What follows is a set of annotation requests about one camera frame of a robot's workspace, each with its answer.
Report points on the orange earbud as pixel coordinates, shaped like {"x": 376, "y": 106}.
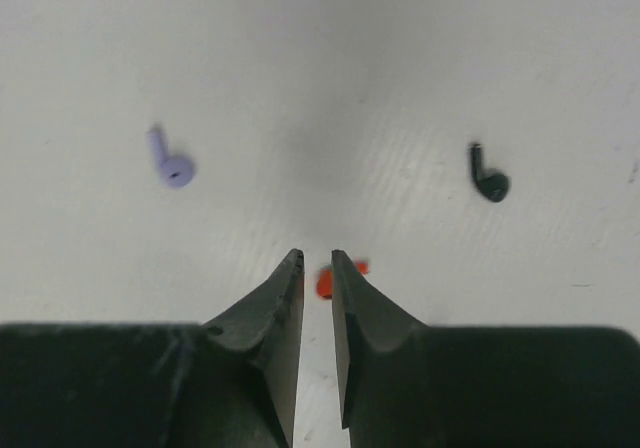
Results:
{"x": 324, "y": 281}

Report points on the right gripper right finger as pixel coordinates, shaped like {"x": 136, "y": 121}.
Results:
{"x": 404, "y": 383}

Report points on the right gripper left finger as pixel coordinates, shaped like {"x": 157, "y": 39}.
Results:
{"x": 230, "y": 382}

